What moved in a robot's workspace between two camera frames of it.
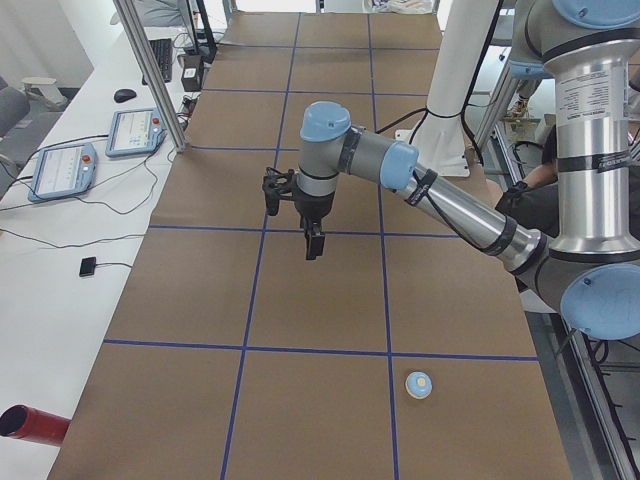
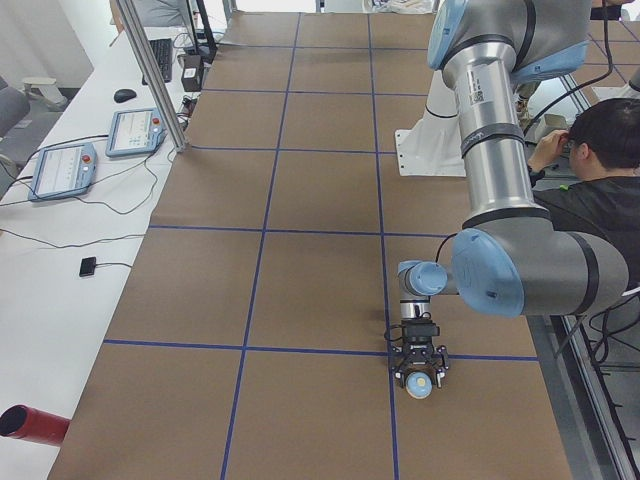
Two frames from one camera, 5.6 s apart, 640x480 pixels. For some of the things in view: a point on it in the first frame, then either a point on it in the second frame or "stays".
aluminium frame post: (133, 28) stays
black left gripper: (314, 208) to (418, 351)
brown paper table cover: (406, 353) stays
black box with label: (193, 73) stays
